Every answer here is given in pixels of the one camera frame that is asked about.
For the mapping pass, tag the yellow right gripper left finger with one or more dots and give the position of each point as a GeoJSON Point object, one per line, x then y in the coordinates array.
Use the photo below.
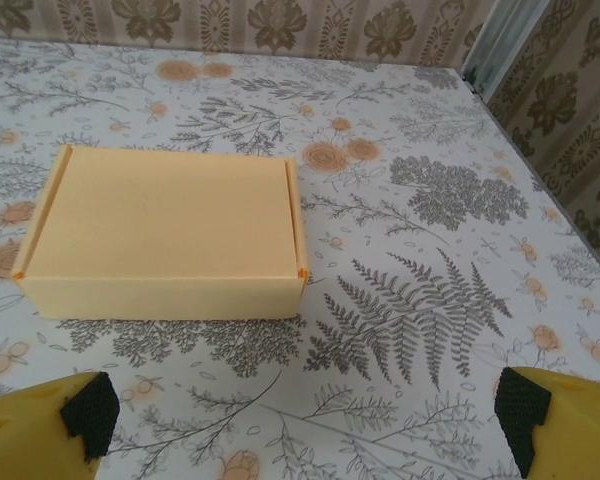
{"type": "Point", "coordinates": [30, 435]}

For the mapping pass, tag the aluminium frame post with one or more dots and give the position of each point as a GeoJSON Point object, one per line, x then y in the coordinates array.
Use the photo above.
{"type": "Point", "coordinates": [500, 45]}

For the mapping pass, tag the yellow cardboard box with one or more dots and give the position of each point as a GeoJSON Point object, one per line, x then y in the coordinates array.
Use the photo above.
{"type": "Point", "coordinates": [170, 225]}

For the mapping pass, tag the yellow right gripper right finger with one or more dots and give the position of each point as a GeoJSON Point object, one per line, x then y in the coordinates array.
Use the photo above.
{"type": "Point", "coordinates": [575, 430]}

